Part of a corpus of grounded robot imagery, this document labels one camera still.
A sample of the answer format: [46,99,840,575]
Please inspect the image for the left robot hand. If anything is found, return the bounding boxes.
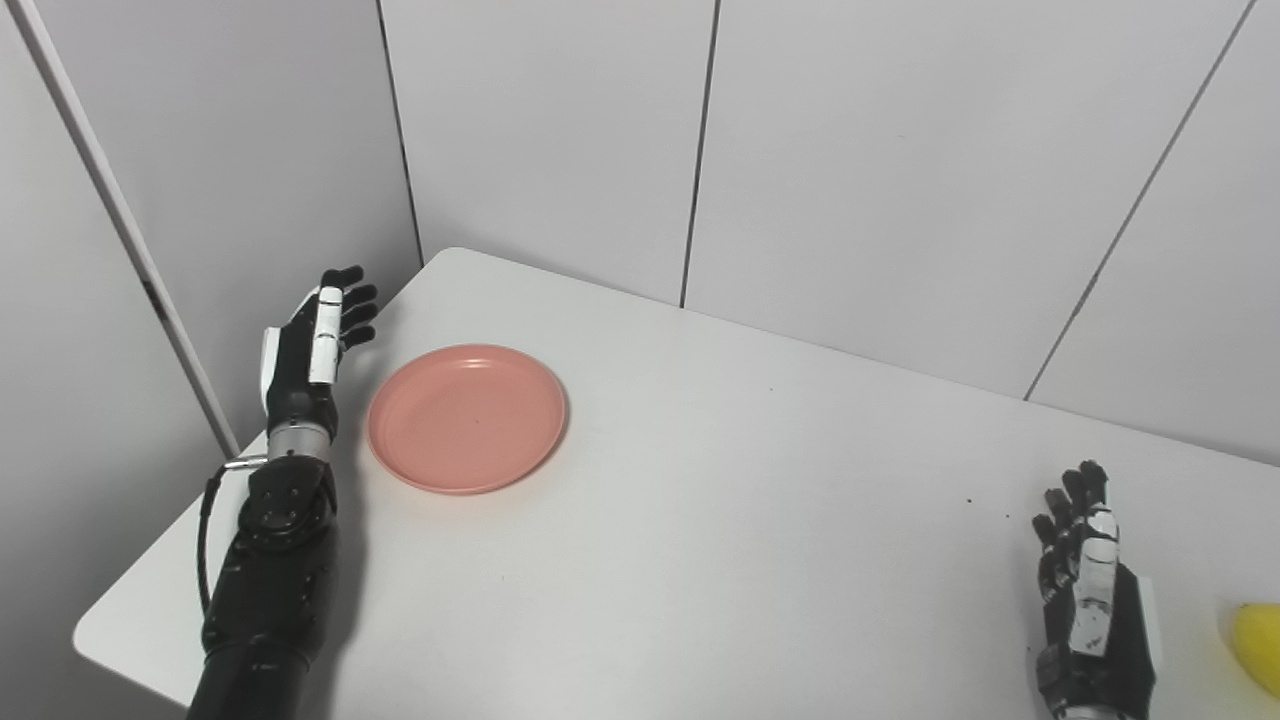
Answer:
[260,265,380,431]

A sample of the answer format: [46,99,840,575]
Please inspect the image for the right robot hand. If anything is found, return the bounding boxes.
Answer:
[1031,460,1164,720]

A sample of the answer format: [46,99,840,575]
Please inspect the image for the yellow lemon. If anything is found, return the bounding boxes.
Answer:
[1229,602,1280,699]

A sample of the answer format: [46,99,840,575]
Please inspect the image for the pink plate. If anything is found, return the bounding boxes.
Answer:
[364,344,570,497]

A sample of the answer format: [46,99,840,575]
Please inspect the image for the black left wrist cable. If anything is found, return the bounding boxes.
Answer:
[195,455,269,616]

